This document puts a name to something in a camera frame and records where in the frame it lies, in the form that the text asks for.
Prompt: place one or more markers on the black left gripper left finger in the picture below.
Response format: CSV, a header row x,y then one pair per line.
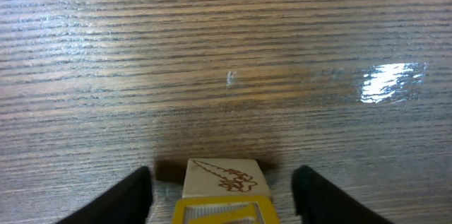
x,y
127,202

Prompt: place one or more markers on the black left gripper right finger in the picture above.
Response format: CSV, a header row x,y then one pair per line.
x,y
318,201

